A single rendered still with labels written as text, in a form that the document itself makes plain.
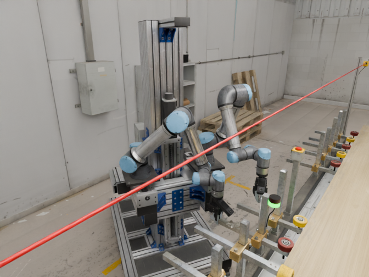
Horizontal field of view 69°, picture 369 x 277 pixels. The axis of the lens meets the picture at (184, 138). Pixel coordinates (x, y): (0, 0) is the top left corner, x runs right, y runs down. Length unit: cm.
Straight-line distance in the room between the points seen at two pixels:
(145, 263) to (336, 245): 143
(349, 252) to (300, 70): 804
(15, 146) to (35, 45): 107
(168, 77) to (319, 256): 137
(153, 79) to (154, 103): 16
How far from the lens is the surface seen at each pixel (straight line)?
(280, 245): 160
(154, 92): 189
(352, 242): 178
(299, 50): 938
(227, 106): 167
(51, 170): 361
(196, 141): 165
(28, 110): 332
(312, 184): 267
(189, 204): 209
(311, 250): 163
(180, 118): 145
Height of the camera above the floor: 193
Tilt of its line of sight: 21 degrees down
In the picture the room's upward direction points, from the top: straight up
